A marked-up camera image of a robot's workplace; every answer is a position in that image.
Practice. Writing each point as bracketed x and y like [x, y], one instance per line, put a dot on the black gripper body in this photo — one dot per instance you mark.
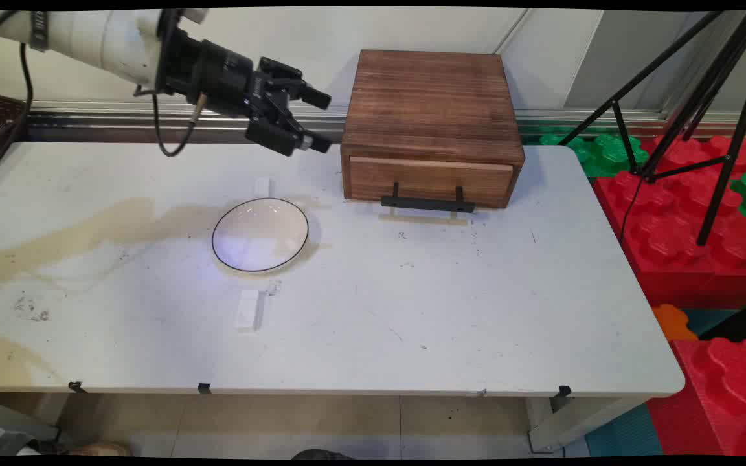
[227, 81]

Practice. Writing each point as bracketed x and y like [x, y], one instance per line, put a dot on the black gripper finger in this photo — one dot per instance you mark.
[276, 134]
[295, 83]

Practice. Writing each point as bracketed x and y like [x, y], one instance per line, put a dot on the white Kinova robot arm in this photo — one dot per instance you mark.
[88, 39]

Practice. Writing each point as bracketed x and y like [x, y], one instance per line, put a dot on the white bowl with black rim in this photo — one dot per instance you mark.
[259, 234]

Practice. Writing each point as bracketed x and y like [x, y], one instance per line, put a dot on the dark brown wooden cabinet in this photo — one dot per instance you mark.
[431, 103]

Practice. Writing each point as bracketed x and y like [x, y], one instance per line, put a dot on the black table edge clip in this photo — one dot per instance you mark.
[564, 391]
[203, 388]
[76, 387]

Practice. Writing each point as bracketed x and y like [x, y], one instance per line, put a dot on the large red foam block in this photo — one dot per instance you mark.
[723, 401]
[664, 246]

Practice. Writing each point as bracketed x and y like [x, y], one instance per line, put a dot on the white table leg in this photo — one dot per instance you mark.
[574, 424]

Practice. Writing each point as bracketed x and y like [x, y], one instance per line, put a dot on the orange foam block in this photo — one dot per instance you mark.
[671, 322]

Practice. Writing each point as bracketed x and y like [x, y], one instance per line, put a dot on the teal foam floor mat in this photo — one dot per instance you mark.
[625, 433]

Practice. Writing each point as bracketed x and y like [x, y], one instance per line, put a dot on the aluminium wall rail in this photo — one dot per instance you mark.
[88, 116]

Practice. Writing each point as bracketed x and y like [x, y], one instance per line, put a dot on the black camera tripod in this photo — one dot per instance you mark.
[732, 162]

